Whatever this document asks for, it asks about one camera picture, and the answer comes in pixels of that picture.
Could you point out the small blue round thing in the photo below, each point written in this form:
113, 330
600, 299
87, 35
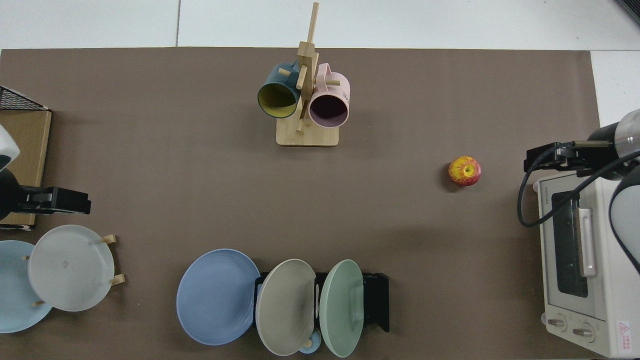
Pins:
310, 349

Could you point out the beige plate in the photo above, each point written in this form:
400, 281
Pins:
285, 310

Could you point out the light blue plate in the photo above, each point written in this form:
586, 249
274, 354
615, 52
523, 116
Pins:
15, 295

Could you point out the pale green plate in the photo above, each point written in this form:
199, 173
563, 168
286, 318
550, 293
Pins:
341, 310

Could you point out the black dish rack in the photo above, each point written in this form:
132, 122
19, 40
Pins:
376, 300

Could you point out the brown table cloth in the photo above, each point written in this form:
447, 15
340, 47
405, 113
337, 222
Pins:
150, 150

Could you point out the wooden cup stand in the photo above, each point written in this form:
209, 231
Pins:
307, 134

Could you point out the dark teal cup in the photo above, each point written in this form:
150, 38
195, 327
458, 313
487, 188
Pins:
278, 100

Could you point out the wooden plate rack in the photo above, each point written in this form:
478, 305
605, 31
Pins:
117, 280

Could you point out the red yellow apple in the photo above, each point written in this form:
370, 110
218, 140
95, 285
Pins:
464, 171

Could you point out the pink cup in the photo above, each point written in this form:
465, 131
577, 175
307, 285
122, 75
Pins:
328, 110

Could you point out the pale toaster oven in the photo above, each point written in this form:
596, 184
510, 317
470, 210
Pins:
607, 305

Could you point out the dark grey corner object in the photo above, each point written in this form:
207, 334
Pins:
631, 7

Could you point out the white grey plate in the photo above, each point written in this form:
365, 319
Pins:
70, 267

